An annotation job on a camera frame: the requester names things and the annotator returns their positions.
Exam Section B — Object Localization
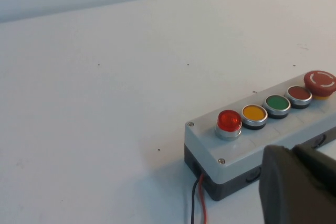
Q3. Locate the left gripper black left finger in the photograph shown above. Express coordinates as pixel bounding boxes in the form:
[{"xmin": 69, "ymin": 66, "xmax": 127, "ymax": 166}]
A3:
[{"xmin": 258, "ymin": 145, "xmax": 336, "ymax": 224}]

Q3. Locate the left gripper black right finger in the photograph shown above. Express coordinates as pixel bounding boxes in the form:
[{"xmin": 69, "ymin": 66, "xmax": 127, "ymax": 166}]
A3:
[{"xmin": 291, "ymin": 144, "xmax": 336, "ymax": 198}]

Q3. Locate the grey and black button box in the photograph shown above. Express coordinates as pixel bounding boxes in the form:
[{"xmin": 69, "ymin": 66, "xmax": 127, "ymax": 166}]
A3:
[{"xmin": 184, "ymin": 73, "xmax": 336, "ymax": 201}]

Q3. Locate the green push button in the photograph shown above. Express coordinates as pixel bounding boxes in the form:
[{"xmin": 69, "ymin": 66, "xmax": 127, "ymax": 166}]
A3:
[{"xmin": 262, "ymin": 94, "xmax": 291, "ymax": 120}]

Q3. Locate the flat red push button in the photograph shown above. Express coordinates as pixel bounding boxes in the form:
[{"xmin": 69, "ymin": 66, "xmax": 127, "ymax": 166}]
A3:
[{"xmin": 285, "ymin": 85, "xmax": 313, "ymax": 110}]

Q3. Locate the yellow push button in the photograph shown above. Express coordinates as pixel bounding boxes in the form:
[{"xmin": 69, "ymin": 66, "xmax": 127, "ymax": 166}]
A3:
[{"xmin": 241, "ymin": 104, "xmax": 269, "ymax": 131}]

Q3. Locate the red mushroom emergency stop button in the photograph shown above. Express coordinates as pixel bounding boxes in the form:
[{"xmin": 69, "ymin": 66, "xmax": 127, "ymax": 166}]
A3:
[{"xmin": 303, "ymin": 70, "xmax": 336, "ymax": 101}]

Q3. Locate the red dome indicator light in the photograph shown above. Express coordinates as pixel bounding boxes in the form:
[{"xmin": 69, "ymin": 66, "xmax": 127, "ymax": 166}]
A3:
[{"xmin": 214, "ymin": 109, "xmax": 243, "ymax": 141}]

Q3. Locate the red wire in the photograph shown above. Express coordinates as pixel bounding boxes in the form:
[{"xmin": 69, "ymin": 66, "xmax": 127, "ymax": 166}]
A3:
[{"xmin": 197, "ymin": 173, "xmax": 208, "ymax": 224}]

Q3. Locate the black wire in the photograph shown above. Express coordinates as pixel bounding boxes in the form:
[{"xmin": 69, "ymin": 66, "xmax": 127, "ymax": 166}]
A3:
[{"xmin": 191, "ymin": 178, "xmax": 202, "ymax": 224}]

